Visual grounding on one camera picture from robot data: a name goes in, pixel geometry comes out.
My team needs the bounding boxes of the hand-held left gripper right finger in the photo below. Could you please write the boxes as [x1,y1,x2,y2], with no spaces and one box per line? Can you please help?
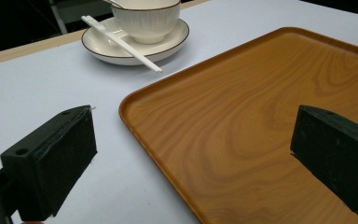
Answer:
[290,105,358,221]

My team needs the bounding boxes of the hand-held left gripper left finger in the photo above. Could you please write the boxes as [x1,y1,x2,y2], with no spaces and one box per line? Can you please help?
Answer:
[0,105,99,222]

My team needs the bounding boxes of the white plate with dark rim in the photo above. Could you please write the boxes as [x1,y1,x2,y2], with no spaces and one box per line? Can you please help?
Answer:
[80,17,190,66]

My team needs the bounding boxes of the white chopsticks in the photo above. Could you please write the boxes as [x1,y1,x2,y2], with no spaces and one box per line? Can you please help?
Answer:
[80,15,163,74]

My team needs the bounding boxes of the white ribbed bowl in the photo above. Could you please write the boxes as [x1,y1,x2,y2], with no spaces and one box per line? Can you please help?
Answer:
[110,0,182,45]

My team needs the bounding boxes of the wooden tray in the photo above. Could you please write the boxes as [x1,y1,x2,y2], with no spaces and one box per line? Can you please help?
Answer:
[118,26,358,224]

